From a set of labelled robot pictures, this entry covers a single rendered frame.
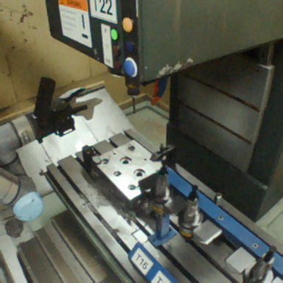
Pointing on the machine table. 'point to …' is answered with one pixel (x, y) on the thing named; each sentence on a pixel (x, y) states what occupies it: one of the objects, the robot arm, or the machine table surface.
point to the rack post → (161, 232)
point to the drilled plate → (131, 197)
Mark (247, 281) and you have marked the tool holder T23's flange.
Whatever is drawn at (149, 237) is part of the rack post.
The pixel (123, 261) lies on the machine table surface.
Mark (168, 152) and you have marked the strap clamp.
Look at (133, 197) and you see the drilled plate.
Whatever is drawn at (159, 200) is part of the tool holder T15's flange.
